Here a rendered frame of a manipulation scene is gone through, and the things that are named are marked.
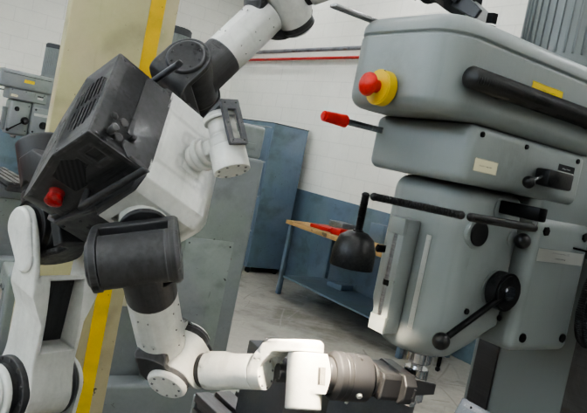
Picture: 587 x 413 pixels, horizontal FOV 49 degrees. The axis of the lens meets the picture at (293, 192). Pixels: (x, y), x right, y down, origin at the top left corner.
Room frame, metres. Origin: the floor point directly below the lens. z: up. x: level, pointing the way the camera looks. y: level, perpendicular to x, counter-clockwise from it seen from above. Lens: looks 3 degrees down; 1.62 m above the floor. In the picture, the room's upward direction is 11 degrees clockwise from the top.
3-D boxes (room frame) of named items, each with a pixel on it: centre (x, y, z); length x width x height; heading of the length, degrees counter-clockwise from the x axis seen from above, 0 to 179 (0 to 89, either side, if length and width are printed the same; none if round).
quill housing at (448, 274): (1.23, -0.30, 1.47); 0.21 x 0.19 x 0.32; 35
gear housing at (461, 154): (1.25, -0.33, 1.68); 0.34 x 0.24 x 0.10; 125
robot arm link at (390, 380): (1.19, -0.21, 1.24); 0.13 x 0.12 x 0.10; 22
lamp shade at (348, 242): (1.06, -0.12, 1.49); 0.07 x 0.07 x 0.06
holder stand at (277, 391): (1.53, -0.07, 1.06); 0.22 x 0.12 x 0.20; 30
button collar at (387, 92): (1.09, -0.11, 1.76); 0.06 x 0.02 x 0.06; 35
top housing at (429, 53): (1.23, -0.31, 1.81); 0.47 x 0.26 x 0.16; 125
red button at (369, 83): (1.08, -0.09, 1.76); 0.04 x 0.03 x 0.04; 35
